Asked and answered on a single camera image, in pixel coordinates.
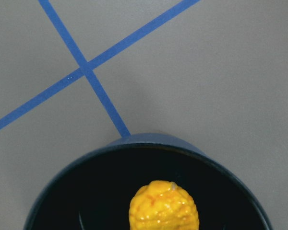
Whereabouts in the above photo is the dark blue saucepan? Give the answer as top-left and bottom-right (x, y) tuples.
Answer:
(24, 133), (272, 230)

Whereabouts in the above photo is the yellow plastic corn cob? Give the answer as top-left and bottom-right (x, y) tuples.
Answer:
(129, 180), (200, 230)

